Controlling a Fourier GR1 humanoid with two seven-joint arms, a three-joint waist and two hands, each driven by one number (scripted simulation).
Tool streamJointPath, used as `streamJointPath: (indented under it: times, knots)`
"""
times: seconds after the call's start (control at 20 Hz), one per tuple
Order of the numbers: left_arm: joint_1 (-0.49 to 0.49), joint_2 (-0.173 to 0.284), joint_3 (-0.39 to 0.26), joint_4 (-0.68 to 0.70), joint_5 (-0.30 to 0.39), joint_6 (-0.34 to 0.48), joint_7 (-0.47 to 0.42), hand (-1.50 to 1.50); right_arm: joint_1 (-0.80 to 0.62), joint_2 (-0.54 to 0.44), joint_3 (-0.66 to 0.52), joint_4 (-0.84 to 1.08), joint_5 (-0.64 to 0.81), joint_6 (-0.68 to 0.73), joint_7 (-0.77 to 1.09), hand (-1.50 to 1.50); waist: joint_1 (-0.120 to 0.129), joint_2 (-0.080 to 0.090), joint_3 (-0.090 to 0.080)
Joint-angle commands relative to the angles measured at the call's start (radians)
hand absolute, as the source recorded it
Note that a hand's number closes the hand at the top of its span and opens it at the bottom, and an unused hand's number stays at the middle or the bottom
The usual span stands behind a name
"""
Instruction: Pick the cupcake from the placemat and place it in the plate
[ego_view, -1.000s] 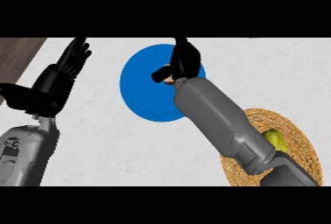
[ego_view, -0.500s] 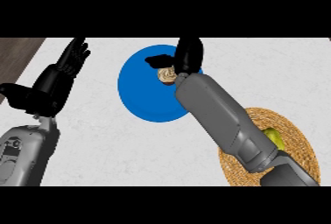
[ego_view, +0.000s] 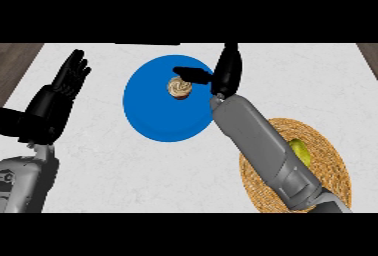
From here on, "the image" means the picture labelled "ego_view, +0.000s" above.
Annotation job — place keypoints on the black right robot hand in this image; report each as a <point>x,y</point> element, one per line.
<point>226,75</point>

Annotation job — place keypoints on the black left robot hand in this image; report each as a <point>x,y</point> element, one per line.
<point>49,106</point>

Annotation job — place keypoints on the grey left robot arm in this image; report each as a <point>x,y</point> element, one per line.
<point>22,180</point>

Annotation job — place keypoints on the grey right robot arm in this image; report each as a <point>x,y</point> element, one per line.
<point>267,150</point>

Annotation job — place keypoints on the cream frosted cupcake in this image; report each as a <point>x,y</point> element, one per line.
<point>179,89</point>

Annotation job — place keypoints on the blue round plate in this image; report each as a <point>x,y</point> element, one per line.
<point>163,110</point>

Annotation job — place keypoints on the round woven wicker placemat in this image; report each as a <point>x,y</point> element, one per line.
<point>325,156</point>

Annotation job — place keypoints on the green pear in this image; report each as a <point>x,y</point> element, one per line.
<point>301,153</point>

